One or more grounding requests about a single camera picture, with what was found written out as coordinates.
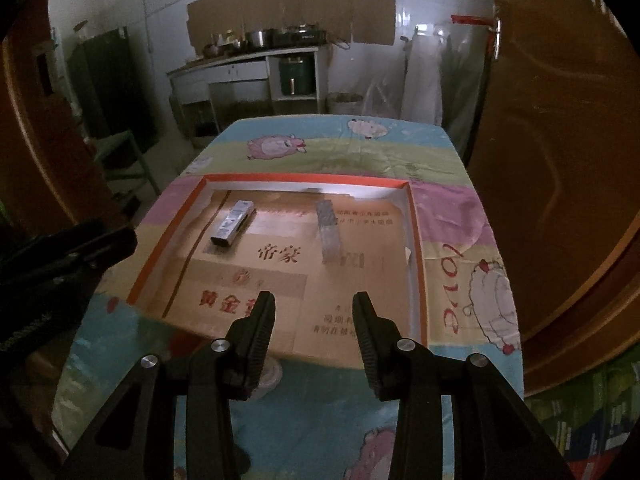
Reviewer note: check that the metal stool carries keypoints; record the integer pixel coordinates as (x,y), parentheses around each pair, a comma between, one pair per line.
(120,159)

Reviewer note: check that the brown wooden door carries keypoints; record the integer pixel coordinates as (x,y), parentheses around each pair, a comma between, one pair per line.
(556,166)

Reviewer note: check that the white black rectangular box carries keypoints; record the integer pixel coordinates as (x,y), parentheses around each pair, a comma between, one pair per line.
(232,224)

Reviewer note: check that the shallow cardboard tray box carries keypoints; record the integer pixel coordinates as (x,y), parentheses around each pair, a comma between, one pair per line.
(179,277)

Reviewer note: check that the steel cooking pot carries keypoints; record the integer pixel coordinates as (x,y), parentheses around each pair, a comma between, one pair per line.
(259,39)

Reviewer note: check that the cardboard sheet on wall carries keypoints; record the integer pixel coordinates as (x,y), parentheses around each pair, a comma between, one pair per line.
(362,21)

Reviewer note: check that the black gas stove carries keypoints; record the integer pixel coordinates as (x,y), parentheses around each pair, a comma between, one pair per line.
(296,37)

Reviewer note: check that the white kitchen counter cabinet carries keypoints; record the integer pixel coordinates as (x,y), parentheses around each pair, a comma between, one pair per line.
(209,96)

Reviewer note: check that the left wooden door frame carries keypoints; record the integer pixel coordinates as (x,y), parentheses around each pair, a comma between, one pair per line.
(49,180)

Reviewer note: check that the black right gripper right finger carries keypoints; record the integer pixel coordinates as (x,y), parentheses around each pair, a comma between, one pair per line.
(388,357)

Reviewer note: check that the cartoon patterned tablecloth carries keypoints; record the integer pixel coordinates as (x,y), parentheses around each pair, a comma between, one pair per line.
(322,422)

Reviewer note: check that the green printed carton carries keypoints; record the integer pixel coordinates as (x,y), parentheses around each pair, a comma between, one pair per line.
(590,417)

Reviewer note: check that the white plastic sheet roll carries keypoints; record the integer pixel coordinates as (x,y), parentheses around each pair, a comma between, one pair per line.
(447,67)

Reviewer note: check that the dark green appliance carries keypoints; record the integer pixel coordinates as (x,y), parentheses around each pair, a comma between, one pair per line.
(294,76)

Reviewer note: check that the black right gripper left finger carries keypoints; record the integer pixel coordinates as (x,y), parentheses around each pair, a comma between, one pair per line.
(249,340)

